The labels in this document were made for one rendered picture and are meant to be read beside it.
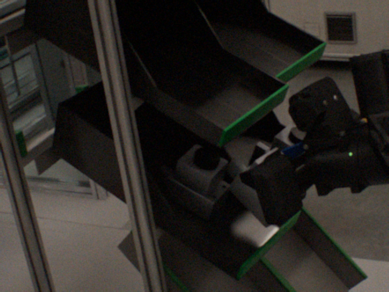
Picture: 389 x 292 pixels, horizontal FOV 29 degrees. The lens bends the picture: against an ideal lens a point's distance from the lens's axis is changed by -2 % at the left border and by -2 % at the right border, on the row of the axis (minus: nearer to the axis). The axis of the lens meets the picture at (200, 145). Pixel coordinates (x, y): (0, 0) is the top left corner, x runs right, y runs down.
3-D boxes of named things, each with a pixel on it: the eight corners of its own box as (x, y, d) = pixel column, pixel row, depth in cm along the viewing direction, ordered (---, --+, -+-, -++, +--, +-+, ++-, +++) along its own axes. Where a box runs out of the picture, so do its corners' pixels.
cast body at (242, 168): (286, 212, 89) (317, 176, 84) (265, 229, 86) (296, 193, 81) (237, 161, 91) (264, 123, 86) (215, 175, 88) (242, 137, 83)
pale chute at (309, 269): (349, 289, 113) (368, 276, 109) (308, 341, 103) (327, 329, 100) (222, 150, 116) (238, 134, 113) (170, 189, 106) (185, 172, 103)
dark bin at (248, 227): (295, 225, 93) (314, 179, 89) (237, 282, 84) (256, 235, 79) (119, 111, 103) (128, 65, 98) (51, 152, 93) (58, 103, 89)
